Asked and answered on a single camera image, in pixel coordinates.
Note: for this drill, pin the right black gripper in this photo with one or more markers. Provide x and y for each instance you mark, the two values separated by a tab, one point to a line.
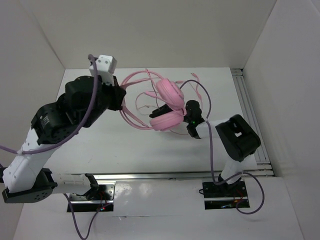
164	109

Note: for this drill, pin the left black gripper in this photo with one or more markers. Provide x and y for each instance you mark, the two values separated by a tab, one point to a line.
117	93

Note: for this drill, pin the pink headphones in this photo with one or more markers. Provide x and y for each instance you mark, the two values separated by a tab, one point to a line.
169	98

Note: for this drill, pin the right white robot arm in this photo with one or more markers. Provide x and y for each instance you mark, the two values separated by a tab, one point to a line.
237	137

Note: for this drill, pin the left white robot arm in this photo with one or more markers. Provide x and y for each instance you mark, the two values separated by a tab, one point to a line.
26	179

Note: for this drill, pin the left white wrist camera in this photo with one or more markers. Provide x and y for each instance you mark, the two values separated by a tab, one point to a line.
105	68

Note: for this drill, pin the aluminium front rail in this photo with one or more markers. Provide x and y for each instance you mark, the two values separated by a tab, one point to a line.
152	176

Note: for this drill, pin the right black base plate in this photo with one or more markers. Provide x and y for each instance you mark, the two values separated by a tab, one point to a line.
218	197

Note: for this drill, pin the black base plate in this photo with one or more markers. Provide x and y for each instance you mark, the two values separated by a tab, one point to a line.
102	201
218	197

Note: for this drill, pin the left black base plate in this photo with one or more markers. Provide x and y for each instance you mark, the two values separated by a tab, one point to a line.
102	201

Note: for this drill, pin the aluminium side rail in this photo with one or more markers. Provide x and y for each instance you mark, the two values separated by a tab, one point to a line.
262	158

